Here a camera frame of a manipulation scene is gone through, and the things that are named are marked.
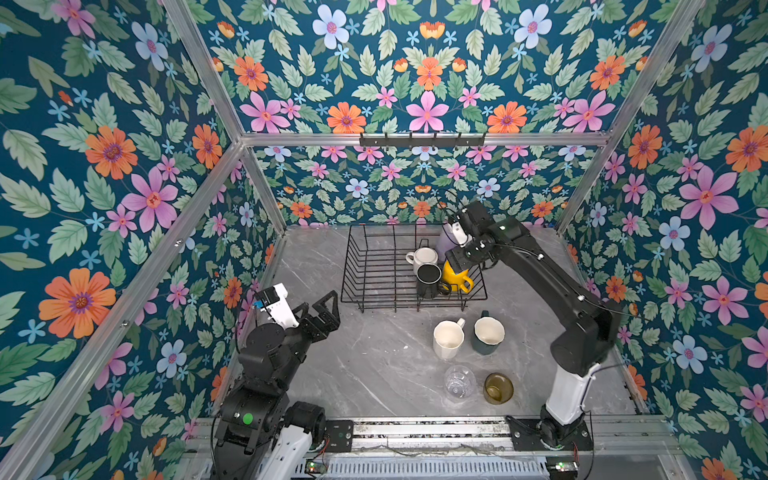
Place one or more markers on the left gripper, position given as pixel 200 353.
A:
pixel 322 331

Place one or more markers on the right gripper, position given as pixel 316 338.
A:
pixel 456 261

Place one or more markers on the lilac plastic cup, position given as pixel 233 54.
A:
pixel 447 240

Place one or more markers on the yellow mug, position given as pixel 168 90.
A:
pixel 458 281

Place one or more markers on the white mug red inside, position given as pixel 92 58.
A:
pixel 423 259

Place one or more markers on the black mug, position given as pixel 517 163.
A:
pixel 430 283

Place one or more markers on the dark green mug white inside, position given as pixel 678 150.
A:
pixel 488 333

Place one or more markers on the white faceted mug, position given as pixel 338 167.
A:
pixel 448 337

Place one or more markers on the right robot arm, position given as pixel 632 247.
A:
pixel 590 325

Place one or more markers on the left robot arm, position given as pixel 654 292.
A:
pixel 260 434

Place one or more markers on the clear glass cup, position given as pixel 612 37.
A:
pixel 460 382

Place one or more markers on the olive green glass cup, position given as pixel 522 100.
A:
pixel 498 388

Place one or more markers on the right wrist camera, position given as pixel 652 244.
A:
pixel 458 234

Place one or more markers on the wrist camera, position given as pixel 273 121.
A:
pixel 274 302
pixel 458 234

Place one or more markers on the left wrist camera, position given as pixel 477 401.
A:
pixel 274 302

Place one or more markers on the black wire dish rack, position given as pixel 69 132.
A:
pixel 378 276

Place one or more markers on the black hook rail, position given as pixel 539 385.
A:
pixel 409 140

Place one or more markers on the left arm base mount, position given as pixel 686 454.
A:
pixel 332 436

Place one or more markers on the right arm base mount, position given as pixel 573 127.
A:
pixel 533 434

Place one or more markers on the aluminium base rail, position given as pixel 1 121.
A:
pixel 613 435

